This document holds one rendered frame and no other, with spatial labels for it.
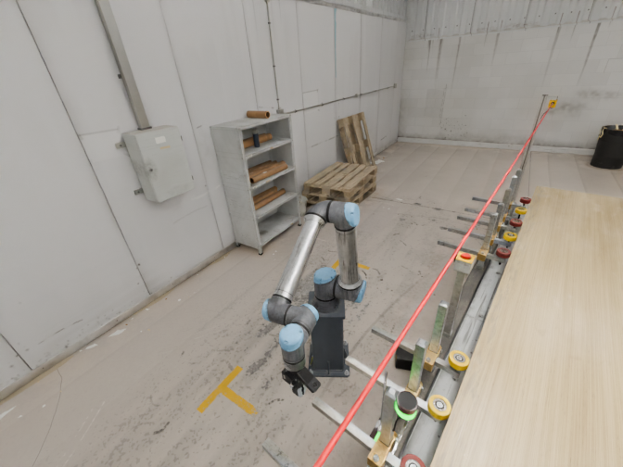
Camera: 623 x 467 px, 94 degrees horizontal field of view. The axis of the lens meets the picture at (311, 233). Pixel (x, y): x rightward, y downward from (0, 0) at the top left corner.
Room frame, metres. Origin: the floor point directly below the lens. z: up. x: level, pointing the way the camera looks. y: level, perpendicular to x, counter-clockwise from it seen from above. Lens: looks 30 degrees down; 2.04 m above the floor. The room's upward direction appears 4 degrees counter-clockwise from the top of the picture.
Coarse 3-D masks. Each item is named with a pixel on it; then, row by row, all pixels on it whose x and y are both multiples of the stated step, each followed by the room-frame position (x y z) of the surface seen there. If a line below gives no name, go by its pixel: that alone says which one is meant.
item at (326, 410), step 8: (312, 400) 0.68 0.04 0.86; (320, 400) 0.68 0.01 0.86; (320, 408) 0.65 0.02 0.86; (328, 408) 0.64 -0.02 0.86; (328, 416) 0.62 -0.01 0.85; (336, 416) 0.61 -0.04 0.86; (336, 424) 0.59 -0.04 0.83; (352, 424) 0.58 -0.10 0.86; (352, 432) 0.55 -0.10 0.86; (360, 432) 0.55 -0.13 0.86; (360, 440) 0.52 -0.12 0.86; (368, 440) 0.52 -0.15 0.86; (368, 448) 0.50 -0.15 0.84; (392, 456) 0.47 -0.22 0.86; (392, 464) 0.44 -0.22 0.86
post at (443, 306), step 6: (444, 306) 0.88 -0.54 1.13; (438, 312) 0.89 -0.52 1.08; (444, 312) 0.87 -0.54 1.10; (438, 318) 0.89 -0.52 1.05; (444, 318) 0.87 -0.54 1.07; (438, 324) 0.88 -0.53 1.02; (444, 324) 0.89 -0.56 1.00; (438, 330) 0.88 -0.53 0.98; (432, 336) 0.89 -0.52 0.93; (438, 336) 0.88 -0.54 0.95; (432, 342) 0.89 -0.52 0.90; (438, 342) 0.87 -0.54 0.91; (432, 348) 0.88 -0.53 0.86; (438, 348) 0.88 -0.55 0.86
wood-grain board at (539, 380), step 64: (576, 192) 2.36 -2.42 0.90; (512, 256) 1.49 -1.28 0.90; (576, 256) 1.44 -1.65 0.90; (512, 320) 0.98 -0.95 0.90; (576, 320) 0.95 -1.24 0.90; (512, 384) 0.66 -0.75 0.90; (576, 384) 0.65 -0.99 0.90; (448, 448) 0.46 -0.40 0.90; (512, 448) 0.45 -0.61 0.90; (576, 448) 0.43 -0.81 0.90
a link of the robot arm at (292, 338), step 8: (288, 328) 0.76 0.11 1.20; (296, 328) 0.76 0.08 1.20; (280, 336) 0.73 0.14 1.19; (288, 336) 0.73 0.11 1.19; (296, 336) 0.72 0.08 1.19; (304, 336) 0.75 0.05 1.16; (280, 344) 0.72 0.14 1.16; (288, 344) 0.70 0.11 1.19; (296, 344) 0.70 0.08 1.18; (304, 344) 0.73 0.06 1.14; (288, 352) 0.70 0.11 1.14; (296, 352) 0.70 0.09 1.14; (304, 352) 0.73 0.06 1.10; (288, 360) 0.70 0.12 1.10; (296, 360) 0.70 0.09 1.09
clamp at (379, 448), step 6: (378, 438) 0.52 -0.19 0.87; (396, 438) 0.52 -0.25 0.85; (378, 444) 0.50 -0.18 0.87; (384, 444) 0.50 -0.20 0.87; (390, 444) 0.50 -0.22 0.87; (372, 450) 0.48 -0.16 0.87; (378, 450) 0.48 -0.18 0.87; (384, 450) 0.48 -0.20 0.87; (390, 450) 0.49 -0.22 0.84; (372, 456) 0.47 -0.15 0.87; (384, 456) 0.47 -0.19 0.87; (372, 462) 0.45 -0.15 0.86; (378, 462) 0.45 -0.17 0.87; (384, 462) 0.45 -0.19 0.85
